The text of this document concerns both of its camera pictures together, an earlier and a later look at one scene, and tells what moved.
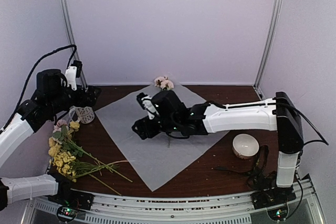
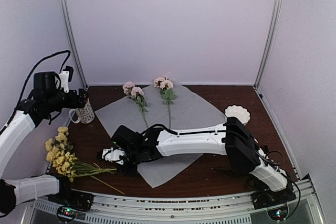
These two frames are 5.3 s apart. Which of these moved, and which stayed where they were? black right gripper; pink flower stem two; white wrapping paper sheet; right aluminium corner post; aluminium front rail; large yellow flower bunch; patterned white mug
Moved: pink flower stem two; large yellow flower bunch; black right gripper
Stayed: white wrapping paper sheet; aluminium front rail; right aluminium corner post; patterned white mug
